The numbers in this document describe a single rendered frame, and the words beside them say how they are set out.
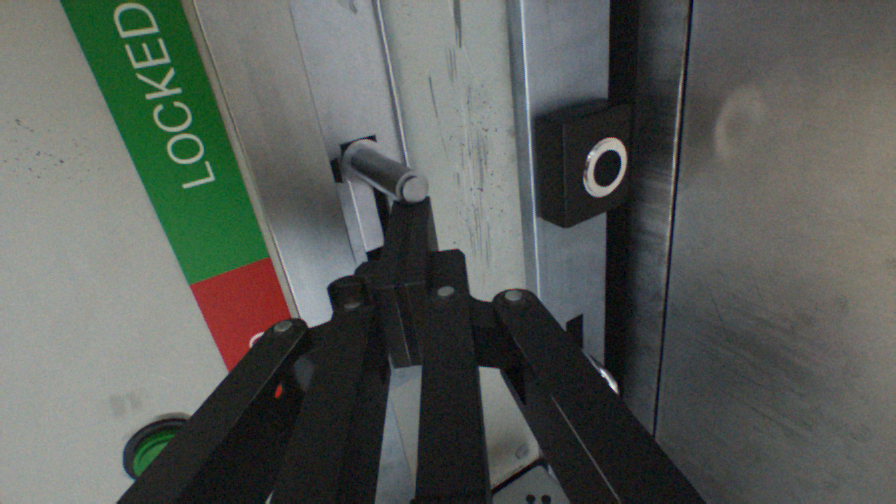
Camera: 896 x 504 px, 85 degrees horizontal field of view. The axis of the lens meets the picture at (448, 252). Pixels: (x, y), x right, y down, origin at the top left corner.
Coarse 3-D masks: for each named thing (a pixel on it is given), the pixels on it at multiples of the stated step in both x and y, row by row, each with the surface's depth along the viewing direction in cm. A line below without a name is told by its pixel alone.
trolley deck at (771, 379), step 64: (704, 0) 24; (768, 0) 21; (832, 0) 19; (704, 64) 25; (768, 64) 22; (832, 64) 20; (704, 128) 26; (768, 128) 23; (832, 128) 21; (704, 192) 27; (768, 192) 24; (832, 192) 22; (704, 256) 29; (768, 256) 25; (832, 256) 23; (704, 320) 30; (768, 320) 27; (832, 320) 24; (704, 384) 32; (768, 384) 28; (832, 384) 25; (704, 448) 34; (768, 448) 30; (832, 448) 26
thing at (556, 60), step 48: (528, 0) 23; (576, 0) 25; (528, 48) 24; (576, 48) 26; (528, 96) 25; (576, 96) 27; (528, 144) 27; (528, 192) 28; (528, 240) 30; (576, 240) 31; (528, 288) 32; (576, 288) 33; (576, 336) 35
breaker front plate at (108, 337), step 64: (0, 0) 15; (320, 0) 20; (384, 0) 21; (448, 0) 23; (0, 64) 16; (64, 64) 16; (320, 64) 20; (384, 64) 22; (448, 64) 24; (0, 128) 16; (64, 128) 17; (384, 128) 23; (448, 128) 25; (512, 128) 27; (0, 192) 17; (64, 192) 18; (128, 192) 19; (448, 192) 26; (512, 192) 29; (0, 256) 17; (64, 256) 18; (128, 256) 19; (512, 256) 30; (0, 320) 18; (64, 320) 19; (128, 320) 20; (192, 320) 22; (0, 384) 19; (64, 384) 20; (128, 384) 21; (192, 384) 23; (0, 448) 19; (64, 448) 21; (512, 448) 37
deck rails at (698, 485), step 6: (684, 468) 37; (684, 474) 36; (690, 474) 36; (690, 480) 36; (696, 480) 36; (696, 486) 36; (702, 486) 35; (702, 492) 35; (708, 492) 35; (714, 492) 35; (708, 498) 35; (714, 498) 35; (720, 498) 34
